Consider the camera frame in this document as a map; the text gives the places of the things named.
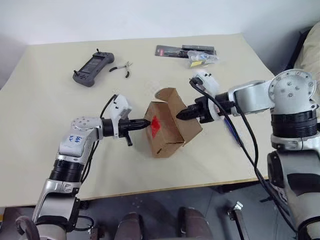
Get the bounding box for black handled pliers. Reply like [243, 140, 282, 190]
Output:
[108, 60, 134, 79]

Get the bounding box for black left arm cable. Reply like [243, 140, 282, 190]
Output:
[99, 94, 119, 120]

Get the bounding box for person in cream shirt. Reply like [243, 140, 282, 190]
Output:
[293, 23, 320, 76]

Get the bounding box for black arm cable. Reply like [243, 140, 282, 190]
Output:
[189, 77, 299, 232]
[99, 94, 119, 120]

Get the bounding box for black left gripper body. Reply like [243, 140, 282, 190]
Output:
[117, 118, 133, 148]

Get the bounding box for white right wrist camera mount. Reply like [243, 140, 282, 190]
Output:
[191, 70, 221, 121]

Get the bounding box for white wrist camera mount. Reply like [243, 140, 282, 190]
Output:
[108, 94, 133, 139]
[191, 70, 221, 121]

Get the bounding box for blue cutter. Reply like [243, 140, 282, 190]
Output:
[223, 116, 244, 147]

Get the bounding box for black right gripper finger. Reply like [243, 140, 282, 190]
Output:
[176, 111, 201, 121]
[176, 104, 199, 117]

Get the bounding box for metal floor stand leg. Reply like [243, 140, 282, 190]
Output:
[226, 200, 251, 240]

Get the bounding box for thick black curved hose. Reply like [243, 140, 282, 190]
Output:
[15, 215, 41, 240]

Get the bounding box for clear plastic bag with parts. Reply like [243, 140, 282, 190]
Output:
[186, 50, 221, 69]

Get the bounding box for black red tool package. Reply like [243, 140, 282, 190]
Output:
[155, 44, 217, 59]

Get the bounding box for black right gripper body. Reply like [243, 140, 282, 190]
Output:
[194, 97, 214, 124]

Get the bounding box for brown cardboard box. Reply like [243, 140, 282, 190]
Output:
[143, 87, 204, 159]

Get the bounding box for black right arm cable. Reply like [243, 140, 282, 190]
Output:
[189, 77, 299, 232]

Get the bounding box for dark rounded maroon shape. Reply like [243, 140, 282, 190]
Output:
[178, 206, 214, 240]
[116, 212, 145, 240]

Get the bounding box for dark grey handheld controller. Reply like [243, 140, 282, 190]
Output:
[72, 48, 116, 89]

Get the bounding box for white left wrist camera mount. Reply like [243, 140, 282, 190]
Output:
[108, 94, 133, 139]

